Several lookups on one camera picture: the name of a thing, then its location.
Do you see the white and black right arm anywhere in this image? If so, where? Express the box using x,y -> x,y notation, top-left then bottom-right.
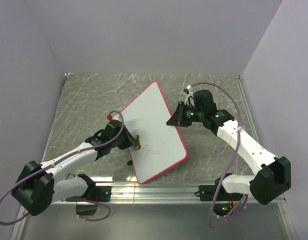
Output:
166,86 -> 291,205

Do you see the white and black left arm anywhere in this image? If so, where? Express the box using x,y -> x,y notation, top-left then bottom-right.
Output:
11,120 -> 141,216

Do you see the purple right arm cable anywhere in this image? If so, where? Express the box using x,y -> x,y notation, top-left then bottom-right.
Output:
208,82 -> 250,229

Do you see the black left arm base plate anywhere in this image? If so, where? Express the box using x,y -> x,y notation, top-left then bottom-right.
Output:
65,185 -> 112,202

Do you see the aluminium mounting rail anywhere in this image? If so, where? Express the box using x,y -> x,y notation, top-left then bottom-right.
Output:
20,182 -> 287,205

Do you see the yellow and black eraser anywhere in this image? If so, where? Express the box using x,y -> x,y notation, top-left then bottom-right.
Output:
132,134 -> 141,151

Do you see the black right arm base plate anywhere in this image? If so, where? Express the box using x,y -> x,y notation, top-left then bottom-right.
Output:
194,184 -> 243,202

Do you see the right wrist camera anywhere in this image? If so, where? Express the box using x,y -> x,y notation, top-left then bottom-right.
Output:
183,85 -> 194,105

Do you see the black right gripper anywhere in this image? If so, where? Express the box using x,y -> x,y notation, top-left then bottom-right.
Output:
166,102 -> 204,128

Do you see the red-framed whiteboard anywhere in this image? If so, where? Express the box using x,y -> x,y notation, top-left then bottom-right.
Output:
121,81 -> 188,184

